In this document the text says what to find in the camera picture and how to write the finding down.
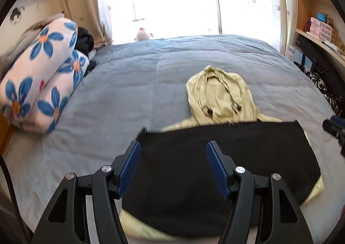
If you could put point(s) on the black and white patterned cloth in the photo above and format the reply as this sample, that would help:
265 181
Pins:
320 85

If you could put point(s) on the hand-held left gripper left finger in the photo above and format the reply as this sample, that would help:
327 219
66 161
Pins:
129 168

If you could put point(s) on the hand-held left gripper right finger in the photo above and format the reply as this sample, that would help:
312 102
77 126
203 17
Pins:
218 168

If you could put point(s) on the pink plush toy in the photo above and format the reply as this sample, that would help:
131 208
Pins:
142 35

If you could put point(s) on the cartoon face wall sticker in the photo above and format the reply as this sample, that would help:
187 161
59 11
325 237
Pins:
15 17

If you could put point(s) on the white and blue cardboard box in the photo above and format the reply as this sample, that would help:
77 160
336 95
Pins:
292 54

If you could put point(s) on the wooden shelf unit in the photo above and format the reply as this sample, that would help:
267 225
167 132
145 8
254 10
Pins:
307 4

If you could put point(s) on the blue floral folded quilt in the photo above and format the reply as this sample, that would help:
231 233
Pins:
45 71

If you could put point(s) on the black bag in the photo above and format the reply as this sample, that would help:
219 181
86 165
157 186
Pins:
323 58

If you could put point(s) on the pink storage drawer boxes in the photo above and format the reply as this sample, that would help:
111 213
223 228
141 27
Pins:
323 29

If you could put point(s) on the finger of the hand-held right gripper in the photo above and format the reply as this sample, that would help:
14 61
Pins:
338 120
330 126

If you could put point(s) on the thin grey pole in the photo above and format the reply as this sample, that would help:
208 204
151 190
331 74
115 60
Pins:
134 12

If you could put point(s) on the beige and black hooded jacket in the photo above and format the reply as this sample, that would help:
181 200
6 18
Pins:
223 93

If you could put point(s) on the small blue box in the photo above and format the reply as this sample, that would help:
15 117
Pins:
321 16

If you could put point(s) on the black clothes pile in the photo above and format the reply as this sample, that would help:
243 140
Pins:
85 40

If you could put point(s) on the grey-blue bed blanket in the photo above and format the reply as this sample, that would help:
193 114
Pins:
134 85

